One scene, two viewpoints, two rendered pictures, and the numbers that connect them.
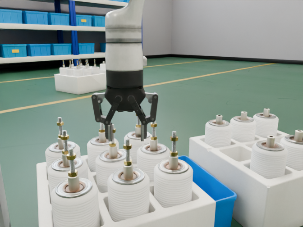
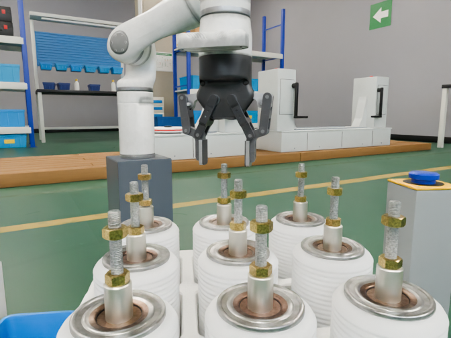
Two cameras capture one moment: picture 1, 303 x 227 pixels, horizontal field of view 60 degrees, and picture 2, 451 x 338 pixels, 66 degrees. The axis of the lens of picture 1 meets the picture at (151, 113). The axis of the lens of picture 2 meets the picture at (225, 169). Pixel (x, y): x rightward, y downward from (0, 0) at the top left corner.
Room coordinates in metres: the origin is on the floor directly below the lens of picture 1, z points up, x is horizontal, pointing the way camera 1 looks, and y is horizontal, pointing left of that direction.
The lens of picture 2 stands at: (1.03, 0.20, 0.42)
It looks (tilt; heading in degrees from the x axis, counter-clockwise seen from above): 9 degrees down; 196
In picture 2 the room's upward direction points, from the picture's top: straight up
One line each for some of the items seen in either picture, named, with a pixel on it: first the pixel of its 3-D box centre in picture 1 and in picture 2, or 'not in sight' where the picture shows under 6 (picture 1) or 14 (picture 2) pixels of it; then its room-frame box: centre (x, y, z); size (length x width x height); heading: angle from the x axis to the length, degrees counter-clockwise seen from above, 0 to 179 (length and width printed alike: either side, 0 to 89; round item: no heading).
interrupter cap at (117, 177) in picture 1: (128, 176); (223, 222); (0.54, 0.05, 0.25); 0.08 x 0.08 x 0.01
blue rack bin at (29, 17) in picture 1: (31, 18); not in sight; (4.93, 2.12, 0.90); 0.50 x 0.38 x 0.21; 45
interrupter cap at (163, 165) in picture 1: (173, 166); (146, 225); (0.58, -0.05, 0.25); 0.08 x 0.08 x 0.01
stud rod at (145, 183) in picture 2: (173, 146); (145, 190); (0.58, -0.05, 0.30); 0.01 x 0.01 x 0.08
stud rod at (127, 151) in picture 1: (127, 155); (223, 188); (0.54, 0.05, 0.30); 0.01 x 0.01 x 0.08
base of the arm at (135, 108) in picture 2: not in sight; (136, 125); (0.20, -0.29, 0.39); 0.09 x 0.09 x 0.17; 47
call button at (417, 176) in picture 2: not in sight; (423, 178); (0.46, 0.34, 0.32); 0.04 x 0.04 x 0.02
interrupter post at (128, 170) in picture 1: (128, 170); (223, 214); (0.54, 0.05, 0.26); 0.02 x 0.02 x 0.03
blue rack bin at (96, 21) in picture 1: (95, 22); not in sight; (5.94, 1.20, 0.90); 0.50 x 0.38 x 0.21; 46
